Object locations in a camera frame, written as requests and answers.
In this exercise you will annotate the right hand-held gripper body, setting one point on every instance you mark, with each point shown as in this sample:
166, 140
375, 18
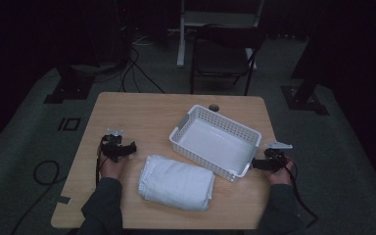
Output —
275, 160

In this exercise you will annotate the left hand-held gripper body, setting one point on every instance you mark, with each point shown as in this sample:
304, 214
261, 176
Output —
116, 148

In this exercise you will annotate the black stand base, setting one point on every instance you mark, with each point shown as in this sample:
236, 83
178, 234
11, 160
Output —
70, 88
303, 98

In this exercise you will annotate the white perforated plastic basket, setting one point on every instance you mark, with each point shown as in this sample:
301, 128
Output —
218, 145

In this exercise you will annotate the black folding chair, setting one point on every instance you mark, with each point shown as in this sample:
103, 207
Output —
222, 58

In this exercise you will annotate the person's right hand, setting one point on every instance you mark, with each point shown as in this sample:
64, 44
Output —
282, 177

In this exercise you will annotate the white metal frame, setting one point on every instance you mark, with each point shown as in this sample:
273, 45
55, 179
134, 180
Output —
181, 42

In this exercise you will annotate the white towel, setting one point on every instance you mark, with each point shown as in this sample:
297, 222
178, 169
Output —
176, 182

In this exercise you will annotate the person's left hand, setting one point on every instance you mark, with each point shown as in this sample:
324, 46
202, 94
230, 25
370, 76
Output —
112, 169

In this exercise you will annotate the grey tape piece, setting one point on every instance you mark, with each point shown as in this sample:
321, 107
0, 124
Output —
63, 199

